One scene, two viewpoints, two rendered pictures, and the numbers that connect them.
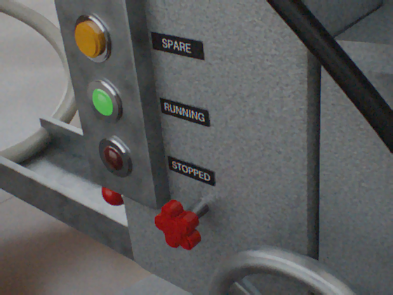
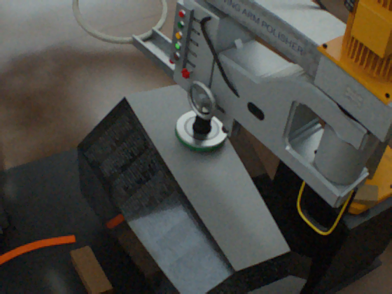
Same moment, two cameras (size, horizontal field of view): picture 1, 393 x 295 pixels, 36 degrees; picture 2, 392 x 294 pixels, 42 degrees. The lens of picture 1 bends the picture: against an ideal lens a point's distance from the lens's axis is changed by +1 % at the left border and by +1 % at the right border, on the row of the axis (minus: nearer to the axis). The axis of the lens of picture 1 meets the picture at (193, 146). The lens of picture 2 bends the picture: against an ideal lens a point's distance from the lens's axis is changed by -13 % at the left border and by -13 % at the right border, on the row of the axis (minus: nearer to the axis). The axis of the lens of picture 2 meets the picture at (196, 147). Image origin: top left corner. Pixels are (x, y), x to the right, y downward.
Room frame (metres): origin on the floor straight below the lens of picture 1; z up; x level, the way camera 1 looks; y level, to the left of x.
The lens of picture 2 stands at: (-1.30, -0.07, 2.59)
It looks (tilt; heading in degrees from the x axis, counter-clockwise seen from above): 45 degrees down; 0
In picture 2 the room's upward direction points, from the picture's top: 9 degrees clockwise
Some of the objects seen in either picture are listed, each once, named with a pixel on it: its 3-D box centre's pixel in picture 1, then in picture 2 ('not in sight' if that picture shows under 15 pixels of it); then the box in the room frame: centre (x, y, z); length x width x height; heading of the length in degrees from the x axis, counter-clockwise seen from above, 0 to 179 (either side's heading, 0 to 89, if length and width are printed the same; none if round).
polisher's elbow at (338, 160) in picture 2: not in sight; (346, 145); (0.02, -0.56, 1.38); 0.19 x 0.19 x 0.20
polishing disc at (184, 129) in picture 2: not in sight; (201, 128); (0.47, -0.07, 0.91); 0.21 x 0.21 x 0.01
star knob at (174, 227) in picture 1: (188, 215); (187, 72); (0.37, 0.01, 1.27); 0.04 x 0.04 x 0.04; 47
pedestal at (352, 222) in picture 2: not in sight; (338, 211); (0.59, -0.88, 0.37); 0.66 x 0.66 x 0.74; 35
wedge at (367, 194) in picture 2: not in sight; (359, 192); (0.35, -0.84, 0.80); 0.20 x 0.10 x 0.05; 83
